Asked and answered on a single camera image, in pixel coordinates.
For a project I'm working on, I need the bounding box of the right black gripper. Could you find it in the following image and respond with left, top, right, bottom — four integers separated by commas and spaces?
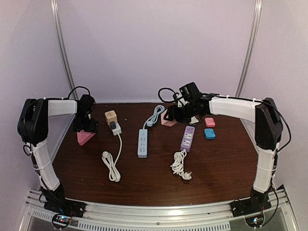
165, 102, 197, 124

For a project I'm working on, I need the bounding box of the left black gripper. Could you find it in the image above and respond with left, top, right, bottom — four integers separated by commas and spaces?
73, 114, 98, 133

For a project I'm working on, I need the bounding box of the white pink plug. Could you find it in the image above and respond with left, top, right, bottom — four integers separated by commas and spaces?
189, 116, 199, 126

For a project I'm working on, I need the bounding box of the pink triangular power strip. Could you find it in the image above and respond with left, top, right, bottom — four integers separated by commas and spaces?
77, 130, 96, 146

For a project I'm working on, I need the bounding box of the pink plug adapter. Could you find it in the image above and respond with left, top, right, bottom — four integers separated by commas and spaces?
205, 117, 216, 128

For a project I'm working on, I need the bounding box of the blue plug adapter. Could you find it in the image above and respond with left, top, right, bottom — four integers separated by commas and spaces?
204, 128, 216, 140

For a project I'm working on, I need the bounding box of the beige cube charger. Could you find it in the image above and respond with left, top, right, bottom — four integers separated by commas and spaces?
104, 110, 117, 125

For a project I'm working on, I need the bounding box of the purple power strip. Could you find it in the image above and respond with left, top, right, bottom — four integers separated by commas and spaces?
180, 126, 195, 152

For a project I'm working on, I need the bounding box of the pink cube socket adapter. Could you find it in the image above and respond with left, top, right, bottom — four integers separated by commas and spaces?
160, 110, 177, 127

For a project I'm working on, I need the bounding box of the white power strip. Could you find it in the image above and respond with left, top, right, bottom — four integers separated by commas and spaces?
111, 123, 122, 136

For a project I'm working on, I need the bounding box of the light blue power strip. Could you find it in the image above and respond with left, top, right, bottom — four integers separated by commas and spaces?
137, 129, 148, 158

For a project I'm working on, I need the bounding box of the black plug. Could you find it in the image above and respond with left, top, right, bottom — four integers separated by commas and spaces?
109, 121, 116, 130

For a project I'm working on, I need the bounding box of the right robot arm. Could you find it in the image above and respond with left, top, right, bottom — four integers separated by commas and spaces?
164, 93, 287, 193

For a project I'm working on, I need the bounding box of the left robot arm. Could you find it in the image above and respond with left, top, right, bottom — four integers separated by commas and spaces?
17, 94, 98, 192

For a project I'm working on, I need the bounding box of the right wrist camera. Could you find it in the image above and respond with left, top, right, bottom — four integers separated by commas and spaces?
179, 82, 202, 103

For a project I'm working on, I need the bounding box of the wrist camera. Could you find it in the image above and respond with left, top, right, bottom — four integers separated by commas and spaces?
79, 94, 96, 114
179, 82, 202, 103

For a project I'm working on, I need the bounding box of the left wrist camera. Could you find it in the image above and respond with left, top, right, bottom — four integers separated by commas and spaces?
79, 94, 96, 114

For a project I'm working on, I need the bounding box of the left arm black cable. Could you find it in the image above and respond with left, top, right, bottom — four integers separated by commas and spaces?
66, 86, 92, 101

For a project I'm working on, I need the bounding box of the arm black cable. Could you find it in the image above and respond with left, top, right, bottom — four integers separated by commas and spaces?
158, 88, 180, 104
66, 86, 92, 101

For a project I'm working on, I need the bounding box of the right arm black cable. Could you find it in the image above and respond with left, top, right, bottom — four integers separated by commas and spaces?
158, 88, 180, 104

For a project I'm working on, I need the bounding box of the white cable of purple strip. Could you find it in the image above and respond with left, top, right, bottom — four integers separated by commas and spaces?
170, 150, 193, 180

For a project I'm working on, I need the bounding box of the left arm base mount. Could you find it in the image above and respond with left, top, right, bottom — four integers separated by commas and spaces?
44, 192, 86, 218

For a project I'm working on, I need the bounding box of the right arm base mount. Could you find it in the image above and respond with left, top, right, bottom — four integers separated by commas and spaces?
230, 191, 271, 217

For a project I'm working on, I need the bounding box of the right aluminium post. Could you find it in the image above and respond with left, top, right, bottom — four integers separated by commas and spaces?
235, 0, 262, 97

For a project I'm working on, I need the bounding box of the aluminium post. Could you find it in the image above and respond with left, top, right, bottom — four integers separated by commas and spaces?
50, 0, 75, 90
235, 0, 262, 97

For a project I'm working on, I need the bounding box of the left aluminium post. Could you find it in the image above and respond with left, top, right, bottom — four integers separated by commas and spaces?
50, 0, 75, 90

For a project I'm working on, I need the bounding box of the aluminium front rail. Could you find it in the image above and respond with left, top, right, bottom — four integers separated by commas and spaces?
17, 189, 299, 231

